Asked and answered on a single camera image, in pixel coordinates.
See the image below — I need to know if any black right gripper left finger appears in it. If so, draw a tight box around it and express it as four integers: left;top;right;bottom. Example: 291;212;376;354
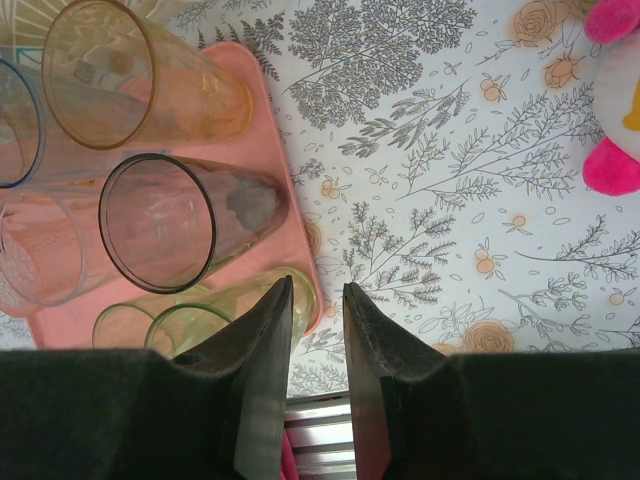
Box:
172;276;294;480

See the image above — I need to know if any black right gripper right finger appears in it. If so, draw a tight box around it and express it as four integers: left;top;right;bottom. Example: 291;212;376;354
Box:
343;282;449;480

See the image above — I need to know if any tall green glass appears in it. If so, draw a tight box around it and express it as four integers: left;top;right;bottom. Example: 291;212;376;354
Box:
144;266;317;360

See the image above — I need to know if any short green glass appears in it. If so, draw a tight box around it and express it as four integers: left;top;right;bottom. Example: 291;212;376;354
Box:
91;301;156;350

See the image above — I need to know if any tall smoky grey glass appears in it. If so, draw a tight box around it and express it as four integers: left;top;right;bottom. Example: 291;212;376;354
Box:
98;153;291;295

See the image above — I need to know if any tall clear glass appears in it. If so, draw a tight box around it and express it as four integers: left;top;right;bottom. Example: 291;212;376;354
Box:
0;187;117;317

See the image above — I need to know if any tall amber glass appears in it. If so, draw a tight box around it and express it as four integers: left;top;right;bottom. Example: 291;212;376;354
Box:
40;0;254;149

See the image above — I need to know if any tall blue glass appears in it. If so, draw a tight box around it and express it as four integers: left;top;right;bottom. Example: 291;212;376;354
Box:
0;58;49;190

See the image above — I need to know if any pink plastic tray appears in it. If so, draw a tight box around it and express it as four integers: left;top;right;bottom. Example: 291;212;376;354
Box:
0;42;321;350

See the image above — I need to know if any magenta folded cloth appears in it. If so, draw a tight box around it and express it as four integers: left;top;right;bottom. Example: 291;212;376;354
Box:
279;432;297;480

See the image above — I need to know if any floral table cover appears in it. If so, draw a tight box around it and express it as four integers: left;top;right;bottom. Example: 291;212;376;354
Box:
0;0;640;401

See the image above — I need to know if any pink and green plush toy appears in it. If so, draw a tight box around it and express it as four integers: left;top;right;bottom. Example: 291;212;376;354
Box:
582;0;640;194

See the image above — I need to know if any aluminium table edge rail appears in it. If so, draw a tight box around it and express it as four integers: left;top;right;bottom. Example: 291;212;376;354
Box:
283;394;357;480

